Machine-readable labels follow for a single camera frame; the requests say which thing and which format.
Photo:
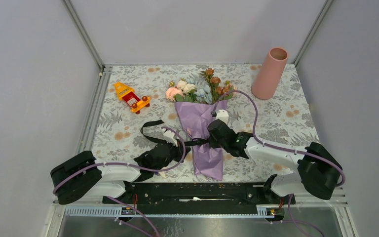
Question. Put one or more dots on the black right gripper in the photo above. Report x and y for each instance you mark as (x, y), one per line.
(212, 143)

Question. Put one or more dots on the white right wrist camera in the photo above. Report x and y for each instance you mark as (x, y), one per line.
(221, 115)

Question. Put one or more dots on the perforated metal front rail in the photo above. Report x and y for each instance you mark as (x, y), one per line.
(116, 211)

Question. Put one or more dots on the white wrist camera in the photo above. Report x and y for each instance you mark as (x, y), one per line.
(169, 136)
(221, 115)

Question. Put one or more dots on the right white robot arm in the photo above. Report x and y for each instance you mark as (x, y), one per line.
(314, 170)

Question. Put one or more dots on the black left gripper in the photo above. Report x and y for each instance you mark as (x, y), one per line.
(179, 150)

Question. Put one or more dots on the purple paper flower bouquet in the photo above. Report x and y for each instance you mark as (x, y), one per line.
(195, 98)

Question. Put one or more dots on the pink cylindrical vase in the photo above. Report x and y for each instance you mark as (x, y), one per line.
(269, 76)

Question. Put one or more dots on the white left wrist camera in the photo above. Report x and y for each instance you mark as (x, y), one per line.
(169, 136)

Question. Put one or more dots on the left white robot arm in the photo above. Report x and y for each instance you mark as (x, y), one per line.
(85, 175)

